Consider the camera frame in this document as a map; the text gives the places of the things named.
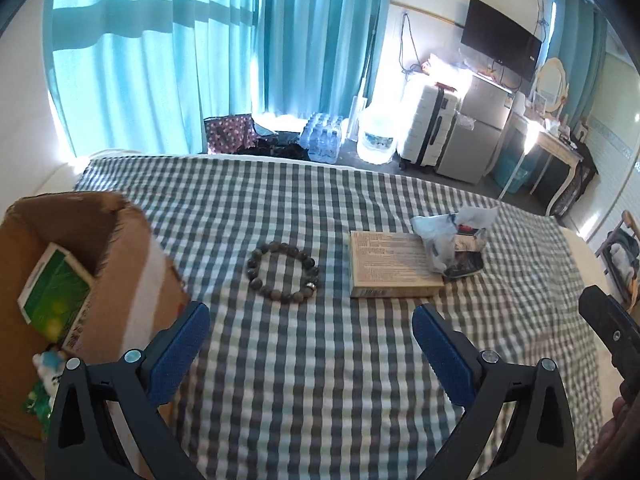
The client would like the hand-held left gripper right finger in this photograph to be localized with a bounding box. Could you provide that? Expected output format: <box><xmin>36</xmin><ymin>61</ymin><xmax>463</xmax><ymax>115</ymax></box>
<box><xmin>411</xmin><ymin>302</ymin><xmax>578</xmax><ymax>480</ymax></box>

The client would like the green foil medicine packet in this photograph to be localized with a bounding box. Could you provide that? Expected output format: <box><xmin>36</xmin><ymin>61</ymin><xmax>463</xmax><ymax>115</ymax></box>
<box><xmin>22</xmin><ymin>380</ymin><xmax>56</xmax><ymax>418</ymax></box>

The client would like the cream round desktop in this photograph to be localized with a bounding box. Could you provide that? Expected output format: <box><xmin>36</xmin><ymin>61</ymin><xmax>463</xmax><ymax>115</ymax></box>
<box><xmin>30</xmin><ymin>147</ymin><xmax>640</xmax><ymax>480</ymax></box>

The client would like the person's right hand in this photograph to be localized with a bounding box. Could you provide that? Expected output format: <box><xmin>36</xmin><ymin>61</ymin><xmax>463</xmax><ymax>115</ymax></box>
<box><xmin>580</xmin><ymin>397</ymin><xmax>640</xmax><ymax>480</ymax></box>

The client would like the wooden chair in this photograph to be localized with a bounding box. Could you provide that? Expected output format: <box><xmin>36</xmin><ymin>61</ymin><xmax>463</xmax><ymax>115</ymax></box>
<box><xmin>597</xmin><ymin>210</ymin><xmax>640</xmax><ymax>311</ymax></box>

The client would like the dark floral packet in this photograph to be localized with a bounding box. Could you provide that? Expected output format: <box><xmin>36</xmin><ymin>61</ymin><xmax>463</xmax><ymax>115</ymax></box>
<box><xmin>442</xmin><ymin>224</ymin><xmax>487</xmax><ymax>281</ymax></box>

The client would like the white dressing table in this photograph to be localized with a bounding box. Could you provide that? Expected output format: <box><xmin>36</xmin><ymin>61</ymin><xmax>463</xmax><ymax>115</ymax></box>
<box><xmin>497</xmin><ymin>110</ymin><xmax>598</xmax><ymax>216</ymax></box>

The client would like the large water jug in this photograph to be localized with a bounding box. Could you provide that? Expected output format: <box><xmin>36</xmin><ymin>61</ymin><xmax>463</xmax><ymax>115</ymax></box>
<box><xmin>356</xmin><ymin>105</ymin><xmax>401</xmax><ymax>164</ymax></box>

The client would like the dark bead bracelet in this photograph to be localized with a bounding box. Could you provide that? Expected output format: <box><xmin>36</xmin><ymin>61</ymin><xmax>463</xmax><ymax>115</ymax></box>
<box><xmin>246</xmin><ymin>241</ymin><xmax>320</xmax><ymax>303</ymax></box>

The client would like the light teal curtain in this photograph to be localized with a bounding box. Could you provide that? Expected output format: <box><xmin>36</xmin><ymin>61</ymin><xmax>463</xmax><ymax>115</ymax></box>
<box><xmin>47</xmin><ymin>0</ymin><xmax>266</xmax><ymax>156</ymax></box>

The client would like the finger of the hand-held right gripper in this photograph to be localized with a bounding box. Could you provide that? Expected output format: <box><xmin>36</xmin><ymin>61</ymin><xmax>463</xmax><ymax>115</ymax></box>
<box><xmin>578</xmin><ymin>285</ymin><xmax>640</xmax><ymax>401</ymax></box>

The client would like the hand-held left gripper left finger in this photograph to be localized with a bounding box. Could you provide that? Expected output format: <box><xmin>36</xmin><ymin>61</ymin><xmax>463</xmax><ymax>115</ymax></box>
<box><xmin>45</xmin><ymin>301</ymin><xmax>211</xmax><ymax>480</ymax></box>

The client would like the white suitcase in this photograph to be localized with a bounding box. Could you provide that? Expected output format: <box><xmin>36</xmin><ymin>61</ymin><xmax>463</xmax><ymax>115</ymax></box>
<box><xmin>397</xmin><ymin>81</ymin><xmax>461</xmax><ymax>168</ymax></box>

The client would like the brown cardboard box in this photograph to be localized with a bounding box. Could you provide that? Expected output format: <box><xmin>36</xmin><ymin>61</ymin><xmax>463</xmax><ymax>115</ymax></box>
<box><xmin>0</xmin><ymin>191</ymin><xmax>191</xmax><ymax>441</ymax></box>

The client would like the flat yellow box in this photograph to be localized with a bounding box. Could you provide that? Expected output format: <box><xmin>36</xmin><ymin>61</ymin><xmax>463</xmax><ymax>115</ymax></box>
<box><xmin>348</xmin><ymin>230</ymin><xmax>445</xmax><ymax>299</ymax></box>

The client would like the teal curtain beside mirror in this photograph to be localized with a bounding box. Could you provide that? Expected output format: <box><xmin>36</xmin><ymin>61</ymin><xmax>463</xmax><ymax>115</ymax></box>
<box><xmin>550</xmin><ymin>0</ymin><xmax>608</xmax><ymax>126</ymax></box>

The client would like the blue tissue packet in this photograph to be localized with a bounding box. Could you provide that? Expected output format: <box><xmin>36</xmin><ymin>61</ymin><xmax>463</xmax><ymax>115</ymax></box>
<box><xmin>32</xmin><ymin>350</ymin><xmax>68</xmax><ymax>393</ymax></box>

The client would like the oval white mirror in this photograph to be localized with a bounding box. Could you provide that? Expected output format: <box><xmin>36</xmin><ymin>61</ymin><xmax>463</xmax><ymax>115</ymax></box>
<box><xmin>532</xmin><ymin>57</ymin><xmax>568</xmax><ymax>116</ymax></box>

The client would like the white plastic bag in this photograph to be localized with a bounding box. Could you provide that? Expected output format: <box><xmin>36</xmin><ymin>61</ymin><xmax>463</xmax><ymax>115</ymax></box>
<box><xmin>411</xmin><ymin>206</ymin><xmax>498</xmax><ymax>273</ymax></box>

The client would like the silver small fridge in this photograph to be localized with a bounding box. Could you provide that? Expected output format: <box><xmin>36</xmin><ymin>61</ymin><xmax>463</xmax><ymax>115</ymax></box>
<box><xmin>435</xmin><ymin>72</ymin><xmax>516</xmax><ymax>184</ymax></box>

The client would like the pack of water bottles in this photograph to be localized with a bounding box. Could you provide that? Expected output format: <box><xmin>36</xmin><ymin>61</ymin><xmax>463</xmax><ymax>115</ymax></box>
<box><xmin>299</xmin><ymin>112</ymin><xmax>346</xmax><ymax>163</ymax></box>

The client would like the polka dot bag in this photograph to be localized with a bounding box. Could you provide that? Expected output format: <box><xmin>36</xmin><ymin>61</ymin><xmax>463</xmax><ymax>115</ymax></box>
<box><xmin>204</xmin><ymin>114</ymin><xmax>256</xmax><ymax>156</ymax></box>

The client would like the green and white medicine box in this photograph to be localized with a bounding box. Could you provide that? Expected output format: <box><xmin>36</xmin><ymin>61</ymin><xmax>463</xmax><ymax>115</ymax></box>
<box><xmin>17</xmin><ymin>242</ymin><xmax>96</xmax><ymax>351</ymax></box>

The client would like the black wall television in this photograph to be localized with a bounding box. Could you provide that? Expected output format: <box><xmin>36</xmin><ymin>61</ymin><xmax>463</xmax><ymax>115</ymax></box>
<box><xmin>460</xmin><ymin>0</ymin><xmax>543</xmax><ymax>82</ymax></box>

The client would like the black bag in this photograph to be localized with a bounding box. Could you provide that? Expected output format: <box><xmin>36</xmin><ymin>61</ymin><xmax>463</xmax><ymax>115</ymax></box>
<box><xmin>235</xmin><ymin>125</ymin><xmax>311</xmax><ymax>161</ymax></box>

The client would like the dark teal curtain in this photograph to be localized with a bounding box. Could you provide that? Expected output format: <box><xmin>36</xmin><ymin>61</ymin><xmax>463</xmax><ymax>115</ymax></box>
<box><xmin>255</xmin><ymin>0</ymin><xmax>393</xmax><ymax>117</ymax></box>

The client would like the checked tablecloth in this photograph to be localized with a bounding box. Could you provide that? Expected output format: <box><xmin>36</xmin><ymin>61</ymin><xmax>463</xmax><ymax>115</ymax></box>
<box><xmin>75</xmin><ymin>154</ymin><xmax>603</xmax><ymax>480</ymax></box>

